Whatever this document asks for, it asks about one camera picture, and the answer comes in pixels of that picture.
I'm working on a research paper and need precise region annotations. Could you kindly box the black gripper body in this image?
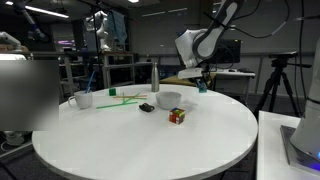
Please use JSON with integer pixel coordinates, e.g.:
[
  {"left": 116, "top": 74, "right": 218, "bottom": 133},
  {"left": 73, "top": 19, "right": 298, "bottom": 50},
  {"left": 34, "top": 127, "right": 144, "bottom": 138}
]
[{"left": 177, "top": 68, "right": 211, "bottom": 80}]

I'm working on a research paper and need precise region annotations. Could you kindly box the small blue sanitizer bottle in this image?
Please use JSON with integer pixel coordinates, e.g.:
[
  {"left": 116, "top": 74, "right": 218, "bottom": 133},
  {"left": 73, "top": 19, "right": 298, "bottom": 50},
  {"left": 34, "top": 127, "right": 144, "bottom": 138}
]
[{"left": 198, "top": 80, "right": 207, "bottom": 93}]

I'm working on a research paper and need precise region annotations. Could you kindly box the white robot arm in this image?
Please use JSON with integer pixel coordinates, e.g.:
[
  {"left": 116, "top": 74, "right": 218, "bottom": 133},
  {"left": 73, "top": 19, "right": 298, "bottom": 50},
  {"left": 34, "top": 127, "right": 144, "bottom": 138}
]
[{"left": 175, "top": 0, "right": 246, "bottom": 79}]

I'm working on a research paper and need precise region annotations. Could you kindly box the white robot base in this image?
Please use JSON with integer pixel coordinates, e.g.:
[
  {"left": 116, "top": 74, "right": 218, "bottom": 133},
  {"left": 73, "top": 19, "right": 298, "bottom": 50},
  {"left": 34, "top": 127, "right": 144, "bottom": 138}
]
[{"left": 280, "top": 39, "right": 320, "bottom": 175}]

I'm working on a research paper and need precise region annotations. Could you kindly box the white bowl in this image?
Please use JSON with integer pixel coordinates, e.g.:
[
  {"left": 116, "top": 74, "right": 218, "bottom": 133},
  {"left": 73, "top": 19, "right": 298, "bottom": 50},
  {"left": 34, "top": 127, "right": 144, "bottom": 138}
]
[{"left": 156, "top": 91, "right": 182, "bottom": 110}]

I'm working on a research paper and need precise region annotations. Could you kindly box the steel water bottle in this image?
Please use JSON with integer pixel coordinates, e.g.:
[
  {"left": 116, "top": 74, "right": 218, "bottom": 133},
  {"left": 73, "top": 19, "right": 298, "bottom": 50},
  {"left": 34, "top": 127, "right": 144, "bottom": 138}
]
[{"left": 151, "top": 62, "right": 159, "bottom": 92}]

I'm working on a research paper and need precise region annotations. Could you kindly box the wooden side table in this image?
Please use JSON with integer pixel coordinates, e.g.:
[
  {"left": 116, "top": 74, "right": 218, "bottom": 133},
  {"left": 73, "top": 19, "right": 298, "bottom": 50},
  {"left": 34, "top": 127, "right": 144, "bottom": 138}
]
[{"left": 160, "top": 74, "right": 216, "bottom": 89}]

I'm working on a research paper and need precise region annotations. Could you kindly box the white background desk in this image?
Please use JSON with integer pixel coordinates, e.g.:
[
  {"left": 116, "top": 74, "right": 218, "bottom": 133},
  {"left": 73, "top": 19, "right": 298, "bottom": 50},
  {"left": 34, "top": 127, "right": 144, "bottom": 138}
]
[{"left": 214, "top": 69, "right": 256, "bottom": 100}]

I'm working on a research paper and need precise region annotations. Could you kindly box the black computer monitor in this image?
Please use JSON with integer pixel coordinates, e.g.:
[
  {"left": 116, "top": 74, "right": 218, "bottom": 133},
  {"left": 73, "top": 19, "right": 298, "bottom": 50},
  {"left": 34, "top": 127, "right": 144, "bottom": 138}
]
[{"left": 214, "top": 39, "right": 242, "bottom": 64}]

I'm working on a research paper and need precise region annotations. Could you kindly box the multicoloured puzzle cube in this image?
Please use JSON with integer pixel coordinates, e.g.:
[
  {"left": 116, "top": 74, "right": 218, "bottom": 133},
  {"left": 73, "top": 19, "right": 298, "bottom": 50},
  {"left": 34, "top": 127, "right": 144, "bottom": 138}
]
[{"left": 169, "top": 108, "right": 185, "bottom": 124}]

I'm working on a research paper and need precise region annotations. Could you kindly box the black folding hex key set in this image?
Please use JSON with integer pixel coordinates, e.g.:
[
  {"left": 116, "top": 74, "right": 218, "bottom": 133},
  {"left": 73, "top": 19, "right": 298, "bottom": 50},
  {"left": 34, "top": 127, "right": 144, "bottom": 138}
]
[{"left": 139, "top": 103, "right": 155, "bottom": 112}]

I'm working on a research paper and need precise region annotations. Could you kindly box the long green stick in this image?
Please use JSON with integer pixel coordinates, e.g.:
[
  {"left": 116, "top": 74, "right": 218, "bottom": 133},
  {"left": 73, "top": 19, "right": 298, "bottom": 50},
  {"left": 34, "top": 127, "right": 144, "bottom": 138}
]
[{"left": 95, "top": 101, "right": 138, "bottom": 109}]

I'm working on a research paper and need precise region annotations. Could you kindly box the metal shelving rack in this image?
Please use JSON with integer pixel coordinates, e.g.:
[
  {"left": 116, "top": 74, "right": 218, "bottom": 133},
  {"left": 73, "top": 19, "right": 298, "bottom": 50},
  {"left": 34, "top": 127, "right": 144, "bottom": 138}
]
[{"left": 100, "top": 51, "right": 135, "bottom": 89}]

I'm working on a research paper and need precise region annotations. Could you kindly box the orange stick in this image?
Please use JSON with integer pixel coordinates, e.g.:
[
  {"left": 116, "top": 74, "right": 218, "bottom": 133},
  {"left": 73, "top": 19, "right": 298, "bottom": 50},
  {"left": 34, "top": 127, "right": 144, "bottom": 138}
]
[{"left": 113, "top": 95, "right": 147, "bottom": 99}]

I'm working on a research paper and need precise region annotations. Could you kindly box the small green cube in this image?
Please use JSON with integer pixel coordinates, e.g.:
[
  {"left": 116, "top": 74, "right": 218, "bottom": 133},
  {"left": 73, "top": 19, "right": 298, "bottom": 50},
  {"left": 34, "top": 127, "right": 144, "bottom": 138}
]
[{"left": 109, "top": 88, "right": 117, "bottom": 96}]

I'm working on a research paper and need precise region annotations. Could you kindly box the blue hanging cloth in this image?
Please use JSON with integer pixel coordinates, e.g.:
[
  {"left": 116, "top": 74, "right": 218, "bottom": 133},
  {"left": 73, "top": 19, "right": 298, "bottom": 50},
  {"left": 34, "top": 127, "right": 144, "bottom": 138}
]
[{"left": 108, "top": 10, "right": 127, "bottom": 45}]

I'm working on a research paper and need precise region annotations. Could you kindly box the blue straw in mug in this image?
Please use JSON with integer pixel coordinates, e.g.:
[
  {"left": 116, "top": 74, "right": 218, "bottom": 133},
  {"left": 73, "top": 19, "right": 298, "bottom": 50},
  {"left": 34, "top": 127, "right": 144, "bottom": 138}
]
[{"left": 85, "top": 71, "right": 95, "bottom": 93}]

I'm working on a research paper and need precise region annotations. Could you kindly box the white side table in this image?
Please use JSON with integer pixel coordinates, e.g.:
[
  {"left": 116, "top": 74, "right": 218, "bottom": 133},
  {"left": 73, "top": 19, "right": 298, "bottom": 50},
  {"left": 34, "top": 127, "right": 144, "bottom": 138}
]
[{"left": 256, "top": 111, "right": 320, "bottom": 180}]

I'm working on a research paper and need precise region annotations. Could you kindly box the white mug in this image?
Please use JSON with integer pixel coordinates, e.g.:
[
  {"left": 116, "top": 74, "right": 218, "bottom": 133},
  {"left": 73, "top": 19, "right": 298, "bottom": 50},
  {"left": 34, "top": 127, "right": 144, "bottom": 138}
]
[{"left": 68, "top": 91, "right": 93, "bottom": 109}]

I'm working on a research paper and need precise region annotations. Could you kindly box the black camera tripod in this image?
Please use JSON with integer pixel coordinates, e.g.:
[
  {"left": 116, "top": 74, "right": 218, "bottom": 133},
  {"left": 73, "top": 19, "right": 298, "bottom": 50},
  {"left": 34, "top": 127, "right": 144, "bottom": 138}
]
[{"left": 254, "top": 51, "right": 299, "bottom": 117}]

